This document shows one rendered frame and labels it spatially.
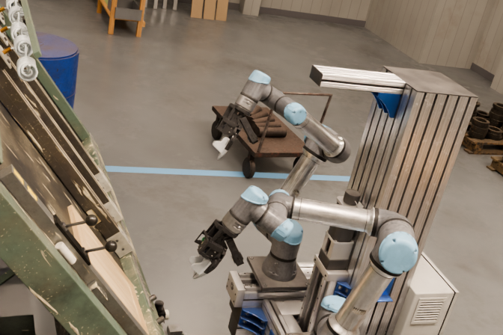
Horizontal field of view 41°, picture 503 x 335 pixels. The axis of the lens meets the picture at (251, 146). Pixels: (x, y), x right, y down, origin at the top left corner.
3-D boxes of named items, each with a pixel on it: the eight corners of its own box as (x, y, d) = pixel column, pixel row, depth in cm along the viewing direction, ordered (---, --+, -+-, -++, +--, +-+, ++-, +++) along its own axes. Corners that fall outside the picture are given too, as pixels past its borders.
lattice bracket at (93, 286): (99, 305, 217) (108, 300, 217) (88, 292, 213) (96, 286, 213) (97, 297, 220) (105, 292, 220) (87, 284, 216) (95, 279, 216)
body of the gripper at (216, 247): (192, 242, 215) (215, 214, 212) (212, 253, 219) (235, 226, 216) (197, 256, 208) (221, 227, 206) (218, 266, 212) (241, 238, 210)
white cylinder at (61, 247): (55, 250, 202) (68, 267, 206) (63, 244, 202) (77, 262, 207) (53, 244, 204) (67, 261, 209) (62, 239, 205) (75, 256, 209)
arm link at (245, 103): (255, 103, 255) (258, 104, 247) (249, 114, 255) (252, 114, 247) (238, 93, 253) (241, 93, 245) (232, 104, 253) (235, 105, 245)
